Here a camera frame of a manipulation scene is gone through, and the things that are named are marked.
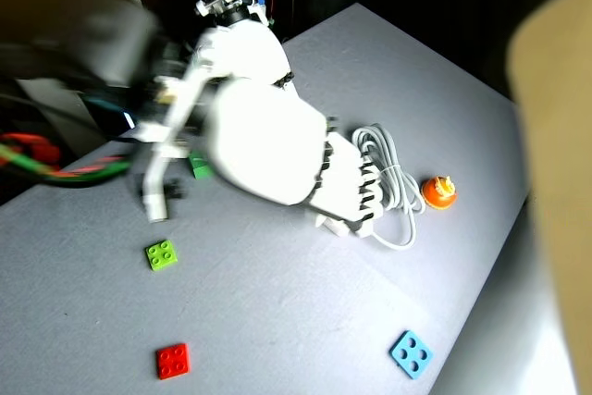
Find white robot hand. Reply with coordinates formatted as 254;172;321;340
191;22;297;91
205;78;386;225

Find green number cube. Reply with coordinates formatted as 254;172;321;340
188;152;216;180

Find green two-by-two brick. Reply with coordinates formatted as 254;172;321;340
143;240;179;272

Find grey table cloth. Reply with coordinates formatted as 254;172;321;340
0;2;533;395

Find orange toy cake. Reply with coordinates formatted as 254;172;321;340
419;175;459;211

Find red flat brick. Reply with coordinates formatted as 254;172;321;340
154;342;191;381

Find blue square four-hole block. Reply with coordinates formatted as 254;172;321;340
388;329;436;381

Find beige blurred panel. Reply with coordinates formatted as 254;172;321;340
506;0;592;395

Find grey power strip cable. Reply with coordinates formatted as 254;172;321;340
351;122;427;252

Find green cable of arm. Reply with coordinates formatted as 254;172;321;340
0;142;133;186

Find red twisted wire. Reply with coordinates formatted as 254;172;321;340
0;132;61;165

